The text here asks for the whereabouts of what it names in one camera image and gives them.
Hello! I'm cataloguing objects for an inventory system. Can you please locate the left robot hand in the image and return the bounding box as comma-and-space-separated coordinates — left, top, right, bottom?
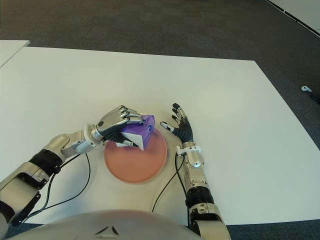
94, 104, 148, 151

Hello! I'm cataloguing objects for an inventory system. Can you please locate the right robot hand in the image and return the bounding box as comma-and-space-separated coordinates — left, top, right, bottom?
159, 102, 195, 145

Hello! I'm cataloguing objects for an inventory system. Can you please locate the purple tissue paper pack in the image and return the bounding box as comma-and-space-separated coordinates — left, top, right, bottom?
116, 113, 157, 151

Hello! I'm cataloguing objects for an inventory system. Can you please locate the pink round plate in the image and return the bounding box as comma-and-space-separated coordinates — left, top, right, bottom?
104, 127, 168, 185

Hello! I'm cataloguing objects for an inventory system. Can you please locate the silver robot torso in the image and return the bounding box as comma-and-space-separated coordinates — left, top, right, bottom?
8, 209, 202, 240

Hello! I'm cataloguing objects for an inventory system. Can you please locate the white side table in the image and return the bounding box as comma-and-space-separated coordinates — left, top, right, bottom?
0, 39, 31, 68

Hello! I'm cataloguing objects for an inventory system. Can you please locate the black cable along right forearm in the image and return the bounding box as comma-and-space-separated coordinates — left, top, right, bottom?
174, 152, 191, 227

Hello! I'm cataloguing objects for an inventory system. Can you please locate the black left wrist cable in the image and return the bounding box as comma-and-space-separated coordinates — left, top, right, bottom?
14, 152, 91, 226

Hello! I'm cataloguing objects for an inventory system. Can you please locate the long curved black cable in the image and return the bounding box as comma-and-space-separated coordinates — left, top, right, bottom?
151, 153, 186, 213

